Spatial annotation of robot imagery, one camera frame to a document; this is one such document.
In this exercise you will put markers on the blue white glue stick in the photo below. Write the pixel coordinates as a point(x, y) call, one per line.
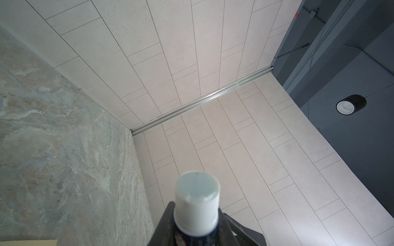
point(196, 211)

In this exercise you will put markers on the black ceiling spotlight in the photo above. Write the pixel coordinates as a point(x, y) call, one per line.
point(351, 104)

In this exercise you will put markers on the yellow manila envelope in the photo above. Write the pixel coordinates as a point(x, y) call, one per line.
point(29, 243)

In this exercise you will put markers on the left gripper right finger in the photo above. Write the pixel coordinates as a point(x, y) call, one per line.
point(232, 233)

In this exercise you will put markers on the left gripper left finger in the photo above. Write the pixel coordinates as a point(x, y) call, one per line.
point(164, 233)

